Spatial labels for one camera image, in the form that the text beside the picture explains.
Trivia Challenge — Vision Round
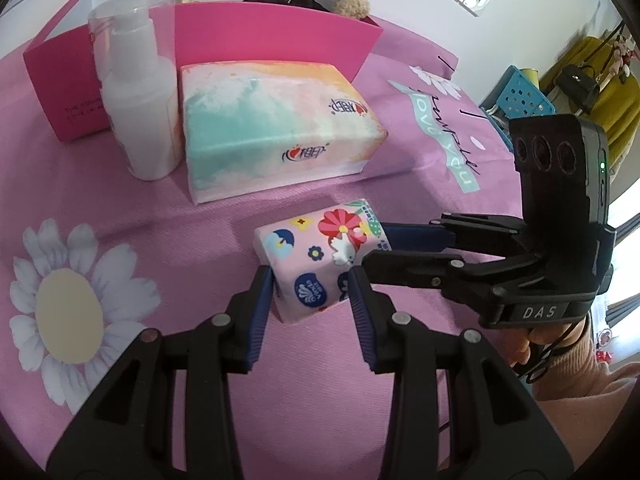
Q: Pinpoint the pink floral tablecloth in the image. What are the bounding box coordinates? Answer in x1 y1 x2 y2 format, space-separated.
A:
1 50 521 479

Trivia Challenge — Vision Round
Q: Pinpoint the black handbag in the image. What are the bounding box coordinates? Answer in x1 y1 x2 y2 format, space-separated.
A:
555 64 600 114

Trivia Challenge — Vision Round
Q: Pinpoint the pink open cardboard box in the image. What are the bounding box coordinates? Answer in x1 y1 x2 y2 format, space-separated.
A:
24 0 382 142

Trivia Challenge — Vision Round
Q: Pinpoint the blue perforated plastic basket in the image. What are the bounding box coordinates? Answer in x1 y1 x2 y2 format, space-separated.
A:
480 65 555 133

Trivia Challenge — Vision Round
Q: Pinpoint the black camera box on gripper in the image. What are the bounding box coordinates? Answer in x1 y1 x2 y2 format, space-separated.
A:
508 112 612 271

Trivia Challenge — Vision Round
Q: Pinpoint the yellow garment on chair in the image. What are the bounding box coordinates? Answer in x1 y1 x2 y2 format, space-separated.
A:
540 36 639 167

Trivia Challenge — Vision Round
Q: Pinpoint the red white plush ornament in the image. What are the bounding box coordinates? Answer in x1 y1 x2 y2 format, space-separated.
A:
610 36 636 78

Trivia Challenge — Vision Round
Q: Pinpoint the person's right hand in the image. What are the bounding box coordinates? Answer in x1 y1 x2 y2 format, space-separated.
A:
503 316 589 385

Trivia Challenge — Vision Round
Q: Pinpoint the beige plush teddy bear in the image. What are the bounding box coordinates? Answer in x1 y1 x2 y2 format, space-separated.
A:
331 0 370 21

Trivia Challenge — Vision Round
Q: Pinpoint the large pastel tissue pack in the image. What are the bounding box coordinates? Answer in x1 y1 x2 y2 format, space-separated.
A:
180 61 387 205

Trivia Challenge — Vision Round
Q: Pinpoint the black soft cloth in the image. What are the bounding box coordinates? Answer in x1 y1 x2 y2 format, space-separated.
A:
244 0 328 12

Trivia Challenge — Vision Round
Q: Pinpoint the small floral tissue pack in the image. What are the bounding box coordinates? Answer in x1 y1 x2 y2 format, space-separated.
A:
254 198 392 324

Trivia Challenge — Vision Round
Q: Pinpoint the pink sleeved right forearm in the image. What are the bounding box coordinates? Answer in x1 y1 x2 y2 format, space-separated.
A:
533 323 639 479

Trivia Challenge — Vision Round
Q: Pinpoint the white pump lotion bottle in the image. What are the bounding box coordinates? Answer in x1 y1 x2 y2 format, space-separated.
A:
88 0 183 181

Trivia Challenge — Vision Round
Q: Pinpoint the black cable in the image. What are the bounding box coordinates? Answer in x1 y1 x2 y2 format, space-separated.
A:
434 318 591 441

